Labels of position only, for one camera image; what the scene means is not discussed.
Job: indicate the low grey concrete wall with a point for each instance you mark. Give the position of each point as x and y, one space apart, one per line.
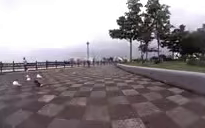
176 78

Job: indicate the clump of dark trees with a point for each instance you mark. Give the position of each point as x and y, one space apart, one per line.
193 43

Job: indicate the dark metal railing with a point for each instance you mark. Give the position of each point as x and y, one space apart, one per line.
40 64

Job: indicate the person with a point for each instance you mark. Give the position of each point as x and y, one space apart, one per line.
25 63

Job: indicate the dark bird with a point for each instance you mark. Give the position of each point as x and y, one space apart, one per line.
38 83

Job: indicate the pale tower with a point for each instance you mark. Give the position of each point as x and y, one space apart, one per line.
87 51

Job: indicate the grass strip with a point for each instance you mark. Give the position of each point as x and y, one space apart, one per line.
185 66

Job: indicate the tall thin-trunked tree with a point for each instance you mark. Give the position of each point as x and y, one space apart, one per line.
157 20
130 26

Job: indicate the checkered stone paved plaza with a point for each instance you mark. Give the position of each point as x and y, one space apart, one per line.
100 100

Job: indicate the white bird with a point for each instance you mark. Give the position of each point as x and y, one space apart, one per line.
16 83
27 78
39 76

